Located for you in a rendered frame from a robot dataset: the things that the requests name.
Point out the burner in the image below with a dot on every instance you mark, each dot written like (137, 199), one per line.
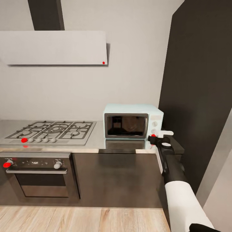
(66, 133)

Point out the oven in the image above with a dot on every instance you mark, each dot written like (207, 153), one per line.
(41, 177)

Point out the microwave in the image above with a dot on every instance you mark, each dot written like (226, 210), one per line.
(135, 121)

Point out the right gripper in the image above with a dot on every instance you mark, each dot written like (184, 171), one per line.
(154, 139)

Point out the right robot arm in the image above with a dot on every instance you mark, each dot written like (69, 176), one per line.
(185, 213)

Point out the range hood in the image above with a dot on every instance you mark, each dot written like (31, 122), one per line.
(49, 43)

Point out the fridge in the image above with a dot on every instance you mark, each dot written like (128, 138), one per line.
(196, 99)

